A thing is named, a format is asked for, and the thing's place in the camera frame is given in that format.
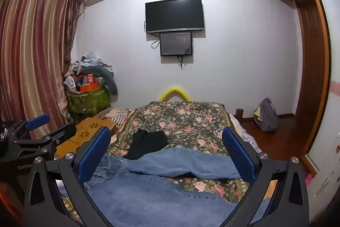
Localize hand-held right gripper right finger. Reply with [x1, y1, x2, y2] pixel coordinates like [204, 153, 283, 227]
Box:
[221, 126, 310, 227]

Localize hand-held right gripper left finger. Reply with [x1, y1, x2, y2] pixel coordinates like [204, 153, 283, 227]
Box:
[24, 126, 112, 227]

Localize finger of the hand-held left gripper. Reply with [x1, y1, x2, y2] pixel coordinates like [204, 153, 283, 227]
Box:
[5, 114, 50, 137]
[13, 123, 77, 154]

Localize blue denim pants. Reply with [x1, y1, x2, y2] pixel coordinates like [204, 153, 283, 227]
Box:
[57, 147, 255, 227]

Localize white patterned sheet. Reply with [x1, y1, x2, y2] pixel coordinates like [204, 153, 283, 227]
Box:
[228, 113, 260, 156]

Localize wooden lap table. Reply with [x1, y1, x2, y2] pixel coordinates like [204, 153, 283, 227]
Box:
[54, 118, 117, 160]

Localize green patterned bin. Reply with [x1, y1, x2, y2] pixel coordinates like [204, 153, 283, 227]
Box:
[66, 86, 111, 121]

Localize striped bed sheet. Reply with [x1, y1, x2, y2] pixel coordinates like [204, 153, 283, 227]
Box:
[102, 108, 135, 121]

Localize grey backpack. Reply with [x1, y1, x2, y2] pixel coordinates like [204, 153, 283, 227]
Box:
[254, 98, 279, 132]

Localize black garment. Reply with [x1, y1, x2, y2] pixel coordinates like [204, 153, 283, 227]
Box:
[123, 129, 168, 160]

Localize orange box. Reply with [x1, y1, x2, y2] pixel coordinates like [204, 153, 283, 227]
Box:
[79, 83, 100, 93]

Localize floral blanket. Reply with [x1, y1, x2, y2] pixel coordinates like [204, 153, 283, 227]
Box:
[106, 101, 266, 199]

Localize striped red curtain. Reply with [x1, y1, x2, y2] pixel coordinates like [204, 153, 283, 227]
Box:
[0, 0, 83, 138]

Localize grey plush pillow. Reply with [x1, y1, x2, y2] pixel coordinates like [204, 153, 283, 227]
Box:
[89, 66, 118, 97]

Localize pile of clothes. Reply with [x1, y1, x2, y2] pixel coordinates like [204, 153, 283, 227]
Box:
[64, 52, 113, 79]

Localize yellow hoop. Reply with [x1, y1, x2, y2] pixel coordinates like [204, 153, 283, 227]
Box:
[159, 86, 192, 103]

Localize wooden door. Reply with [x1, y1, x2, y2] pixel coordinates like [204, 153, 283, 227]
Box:
[294, 0, 328, 138]

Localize small black wall monitor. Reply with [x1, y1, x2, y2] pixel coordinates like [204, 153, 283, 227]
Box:
[160, 32, 193, 57]

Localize large black wall television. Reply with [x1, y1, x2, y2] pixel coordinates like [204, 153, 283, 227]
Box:
[145, 0, 205, 34]

